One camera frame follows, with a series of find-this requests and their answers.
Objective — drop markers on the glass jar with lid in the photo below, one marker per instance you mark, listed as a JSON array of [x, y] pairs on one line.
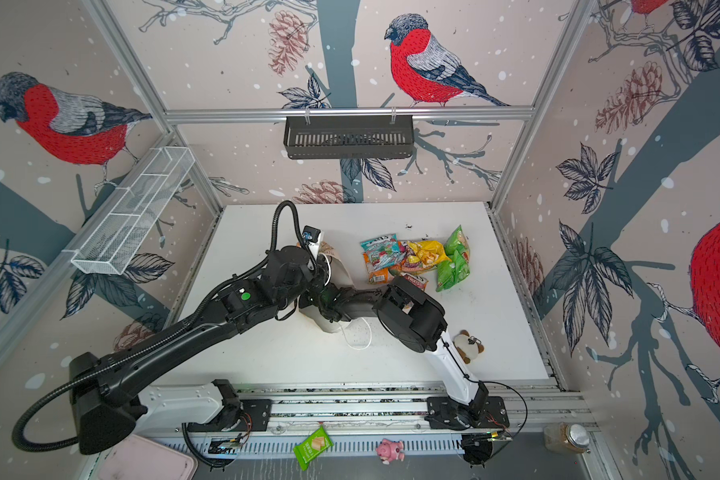
[[566, 438]]

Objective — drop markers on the small colourful candy packet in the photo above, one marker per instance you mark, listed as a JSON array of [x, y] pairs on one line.
[[417, 280]]

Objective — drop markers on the yellow chips bag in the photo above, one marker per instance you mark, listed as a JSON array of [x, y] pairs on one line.
[[432, 253]]

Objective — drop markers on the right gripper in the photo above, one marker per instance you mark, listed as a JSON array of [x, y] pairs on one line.
[[305, 298]]

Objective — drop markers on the pink tray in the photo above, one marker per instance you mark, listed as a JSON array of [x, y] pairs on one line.
[[137, 458]]

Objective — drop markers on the beige paper bag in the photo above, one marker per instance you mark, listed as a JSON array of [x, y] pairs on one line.
[[358, 333]]

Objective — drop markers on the teal Fox's candy bag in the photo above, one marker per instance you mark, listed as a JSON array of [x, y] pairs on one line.
[[383, 251]]

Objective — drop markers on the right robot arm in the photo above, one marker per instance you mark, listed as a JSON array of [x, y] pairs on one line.
[[417, 320]]

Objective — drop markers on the white wire mesh basket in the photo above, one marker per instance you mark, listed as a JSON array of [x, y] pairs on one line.
[[116, 239]]

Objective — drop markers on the brown white plush toy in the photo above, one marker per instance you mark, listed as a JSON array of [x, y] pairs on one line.
[[468, 346]]

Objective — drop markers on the black hanging metal shelf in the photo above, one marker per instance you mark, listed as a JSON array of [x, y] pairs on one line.
[[349, 137]]

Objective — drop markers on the green snack packet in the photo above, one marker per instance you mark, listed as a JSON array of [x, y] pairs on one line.
[[456, 268], [312, 447]]

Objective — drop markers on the pink pig toy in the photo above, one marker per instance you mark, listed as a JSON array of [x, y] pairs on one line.
[[389, 451]]

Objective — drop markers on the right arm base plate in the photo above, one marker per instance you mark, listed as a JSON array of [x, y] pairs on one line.
[[443, 413]]

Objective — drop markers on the aluminium rail frame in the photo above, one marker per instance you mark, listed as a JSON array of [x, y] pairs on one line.
[[357, 417]]

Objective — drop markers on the aluminium horizontal frame bar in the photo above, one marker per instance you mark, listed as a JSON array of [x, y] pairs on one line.
[[468, 113]]

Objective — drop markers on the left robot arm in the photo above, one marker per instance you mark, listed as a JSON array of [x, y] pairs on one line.
[[105, 401]]

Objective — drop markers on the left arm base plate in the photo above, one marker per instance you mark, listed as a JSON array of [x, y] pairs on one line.
[[237, 416]]

